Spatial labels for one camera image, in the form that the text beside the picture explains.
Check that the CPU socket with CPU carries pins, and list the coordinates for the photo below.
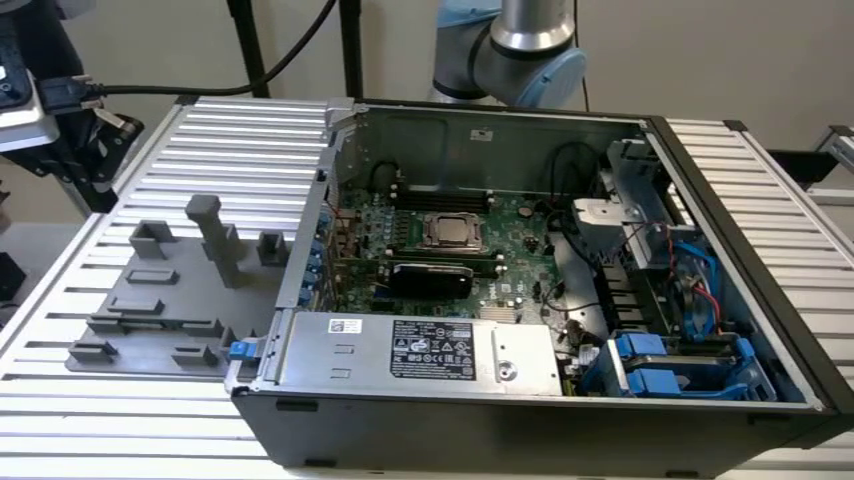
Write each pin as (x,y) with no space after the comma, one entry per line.
(449,231)

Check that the green motherboard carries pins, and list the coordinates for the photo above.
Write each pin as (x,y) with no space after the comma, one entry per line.
(507,260)

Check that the blue disk bracket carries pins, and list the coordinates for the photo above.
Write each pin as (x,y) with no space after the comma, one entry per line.
(696,285)

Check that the green installed RAM stick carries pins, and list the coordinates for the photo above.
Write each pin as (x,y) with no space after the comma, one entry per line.
(447,256)

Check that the silver metal disk bay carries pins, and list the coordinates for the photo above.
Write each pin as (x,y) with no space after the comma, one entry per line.
(627,210)

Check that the white case sticker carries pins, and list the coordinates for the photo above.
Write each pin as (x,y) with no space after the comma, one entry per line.
(480,134)

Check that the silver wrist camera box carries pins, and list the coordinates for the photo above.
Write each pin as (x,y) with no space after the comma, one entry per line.
(22,117)

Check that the black bracket on frame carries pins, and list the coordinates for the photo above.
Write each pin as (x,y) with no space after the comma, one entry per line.
(796,167)

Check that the grey plastic parts rack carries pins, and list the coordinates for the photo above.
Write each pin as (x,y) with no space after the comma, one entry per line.
(180,310)

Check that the small black box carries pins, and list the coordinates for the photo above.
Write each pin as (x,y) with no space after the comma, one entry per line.
(9,277)

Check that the round coin battery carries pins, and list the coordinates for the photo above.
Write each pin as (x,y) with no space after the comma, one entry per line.
(525,210)

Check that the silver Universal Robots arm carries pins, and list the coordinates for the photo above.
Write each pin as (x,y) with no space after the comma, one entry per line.
(513,47)

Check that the silver power supply unit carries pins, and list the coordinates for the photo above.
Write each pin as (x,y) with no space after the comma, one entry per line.
(413,352)

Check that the black empty RAM slots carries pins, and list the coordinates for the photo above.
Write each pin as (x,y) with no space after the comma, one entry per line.
(441,199)

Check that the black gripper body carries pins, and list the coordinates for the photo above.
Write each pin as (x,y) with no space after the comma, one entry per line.
(36,42)

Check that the blue plastic drive caddy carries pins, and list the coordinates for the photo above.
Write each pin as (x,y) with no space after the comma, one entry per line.
(660,367)

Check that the blue case latch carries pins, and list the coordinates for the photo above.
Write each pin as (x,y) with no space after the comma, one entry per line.
(241,350)

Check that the black stand pole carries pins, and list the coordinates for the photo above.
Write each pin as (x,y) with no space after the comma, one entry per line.
(252,47)
(351,47)

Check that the black open PC case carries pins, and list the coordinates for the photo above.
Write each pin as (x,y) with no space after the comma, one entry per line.
(507,430)

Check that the aluminium frame profile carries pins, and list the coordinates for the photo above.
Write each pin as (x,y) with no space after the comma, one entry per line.
(836,145)

